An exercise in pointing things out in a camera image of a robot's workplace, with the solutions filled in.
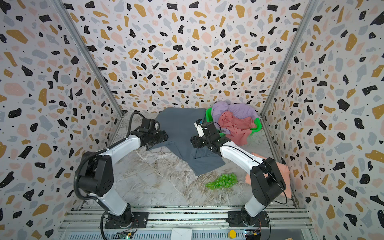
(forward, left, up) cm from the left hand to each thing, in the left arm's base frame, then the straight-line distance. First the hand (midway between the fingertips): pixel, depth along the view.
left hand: (164, 134), depth 92 cm
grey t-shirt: (-4, -11, +14) cm, 18 cm away
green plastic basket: (+22, -30, -7) cm, 38 cm away
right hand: (-5, -18, +5) cm, 20 cm away
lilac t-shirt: (+28, -52, -6) cm, 59 cm away
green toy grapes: (-26, -36, -9) cm, 46 cm away
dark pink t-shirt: (+7, -50, -4) cm, 50 cm away
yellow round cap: (-51, -36, -6) cm, 62 cm away
